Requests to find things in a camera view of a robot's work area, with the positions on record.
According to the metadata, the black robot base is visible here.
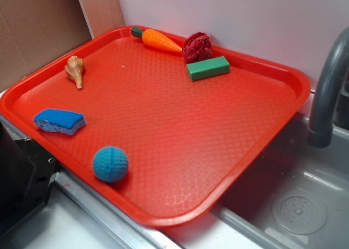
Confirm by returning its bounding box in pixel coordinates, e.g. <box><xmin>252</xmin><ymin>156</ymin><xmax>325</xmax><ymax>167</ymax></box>
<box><xmin>1</xmin><ymin>125</ymin><xmax>58</xmax><ymax>237</ymax></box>

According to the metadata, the blue textured ball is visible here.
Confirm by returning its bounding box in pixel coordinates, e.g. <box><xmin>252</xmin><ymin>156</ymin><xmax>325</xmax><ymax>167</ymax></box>
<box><xmin>92</xmin><ymin>146</ymin><xmax>129</xmax><ymax>183</ymax></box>

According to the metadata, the red plastic tray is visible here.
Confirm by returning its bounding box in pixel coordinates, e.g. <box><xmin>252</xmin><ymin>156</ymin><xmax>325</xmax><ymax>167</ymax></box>
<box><xmin>1</xmin><ymin>27</ymin><xmax>310</xmax><ymax>228</ymax></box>

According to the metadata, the green rectangular block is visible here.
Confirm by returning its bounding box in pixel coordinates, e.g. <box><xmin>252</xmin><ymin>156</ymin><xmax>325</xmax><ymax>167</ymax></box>
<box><xmin>186</xmin><ymin>56</ymin><xmax>230</xmax><ymax>81</ymax></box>

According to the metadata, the crumpled red cloth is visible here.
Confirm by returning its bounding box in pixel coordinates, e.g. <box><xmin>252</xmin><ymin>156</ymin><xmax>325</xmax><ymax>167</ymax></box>
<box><xmin>182</xmin><ymin>32</ymin><xmax>213</xmax><ymax>63</ymax></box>

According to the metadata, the orange toy carrot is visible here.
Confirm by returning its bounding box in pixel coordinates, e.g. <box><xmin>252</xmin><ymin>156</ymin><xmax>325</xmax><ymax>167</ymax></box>
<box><xmin>131</xmin><ymin>26</ymin><xmax>182</xmax><ymax>53</ymax></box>

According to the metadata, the blue sponge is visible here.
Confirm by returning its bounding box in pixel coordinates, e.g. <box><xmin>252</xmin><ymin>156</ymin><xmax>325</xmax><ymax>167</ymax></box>
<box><xmin>33</xmin><ymin>109</ymin><xmax>86</xmax><ymax>135</ymax></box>

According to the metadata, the tan seashell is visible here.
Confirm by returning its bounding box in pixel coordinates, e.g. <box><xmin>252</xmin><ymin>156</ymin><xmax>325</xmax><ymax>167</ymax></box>
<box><xmin>64</xmin><ymin>56</ymin><xmax>85</xmax><ymax>90</ymax></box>

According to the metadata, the grey plastic sink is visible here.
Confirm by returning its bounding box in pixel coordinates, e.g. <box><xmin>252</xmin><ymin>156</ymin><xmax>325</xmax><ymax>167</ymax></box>
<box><xmin>163</xmin><ymin>112</ymin><xmax>349</xmax><ymax>249</ymax></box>

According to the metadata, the grey faucet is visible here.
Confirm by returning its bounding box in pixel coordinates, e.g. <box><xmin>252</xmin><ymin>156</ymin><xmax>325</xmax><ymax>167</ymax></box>
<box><xmin>307</xmin><ymin>28</ymin><xmax>348</xmax><ymax>148</ymax></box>

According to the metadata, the brown cardboard panel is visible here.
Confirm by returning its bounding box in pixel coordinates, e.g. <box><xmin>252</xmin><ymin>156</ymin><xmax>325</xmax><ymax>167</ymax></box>
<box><xmin>1</xmin><ymin>0</ymin><xmax>91</xmax><ymax>91</ymax></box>

